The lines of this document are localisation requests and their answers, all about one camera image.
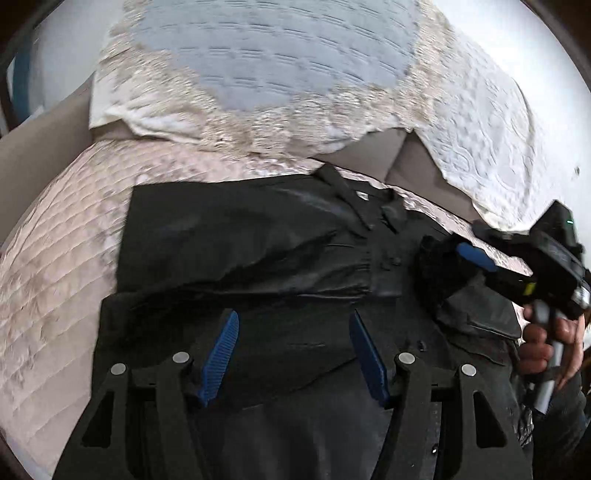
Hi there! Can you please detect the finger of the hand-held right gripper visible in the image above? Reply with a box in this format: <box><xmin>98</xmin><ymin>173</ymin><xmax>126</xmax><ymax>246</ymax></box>
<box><xmin>471</xmin><ymin>220</ymin><xmax>532</xmax><ymax>252</ymax></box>
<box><xmin>455</xmin><ymin>242</ymin><xmax>532</xmax><ymax>289</ymax></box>

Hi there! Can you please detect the white embossed cover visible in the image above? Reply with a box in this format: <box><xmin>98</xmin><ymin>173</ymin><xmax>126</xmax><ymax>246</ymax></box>
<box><xmin>411</xmin><ymin>25</ymin><xmax>557</xmax><ymax>232</ymax></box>

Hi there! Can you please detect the pink quilted sofa cover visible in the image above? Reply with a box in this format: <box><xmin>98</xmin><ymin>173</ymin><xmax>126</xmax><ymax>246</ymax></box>
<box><xmin>0</xmin><ymin>138</ymin><xmax>532</xmax><ymax>462</ymax></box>

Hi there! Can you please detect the black leather jacket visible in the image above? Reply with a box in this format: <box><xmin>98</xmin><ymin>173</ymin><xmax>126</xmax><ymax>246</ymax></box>
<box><xmin>95</xmin><ymin>164</ymin><xmax>536</xmax><ymax>480</ymax></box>

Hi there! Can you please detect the person's right hand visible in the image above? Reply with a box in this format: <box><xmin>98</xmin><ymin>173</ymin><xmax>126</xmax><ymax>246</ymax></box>
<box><xmin>517</xmin><ymin>307</ymin><xmax>587</xmax><ymax>388</ymax></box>

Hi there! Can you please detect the grey sofa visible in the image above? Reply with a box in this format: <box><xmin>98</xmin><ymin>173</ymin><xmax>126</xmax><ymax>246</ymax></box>
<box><xmin>0</xmin><ymin>83</ymin><xmax>478</xmax><ymax>241</ymax></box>

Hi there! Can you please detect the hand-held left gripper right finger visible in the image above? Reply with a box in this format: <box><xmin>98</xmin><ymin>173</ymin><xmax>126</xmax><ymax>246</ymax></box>
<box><xmin>348</xmin><ymin>310</ymin><xmax>536</xmax><ymax>480</ymax></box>

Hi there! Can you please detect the person's right forearm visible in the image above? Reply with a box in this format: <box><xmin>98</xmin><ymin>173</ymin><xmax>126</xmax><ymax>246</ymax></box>
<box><xmin>531</xmin><ymin>364</ymin><xmax>591</xmax><ymax>480</ymax></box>

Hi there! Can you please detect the blue lace-trimmed cover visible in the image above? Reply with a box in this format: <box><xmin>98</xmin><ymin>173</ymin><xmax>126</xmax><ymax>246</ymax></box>
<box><xmin>90</xmin><ymin>0</ymin><xmax>446</xmax><ymax>155</ymax></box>

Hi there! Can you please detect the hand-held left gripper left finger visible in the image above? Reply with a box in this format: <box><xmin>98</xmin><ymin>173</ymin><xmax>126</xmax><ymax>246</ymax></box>
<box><xmin>53</xmin><ymin>309</ymin><xmax>241</xmax><ymax>480</ymax></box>

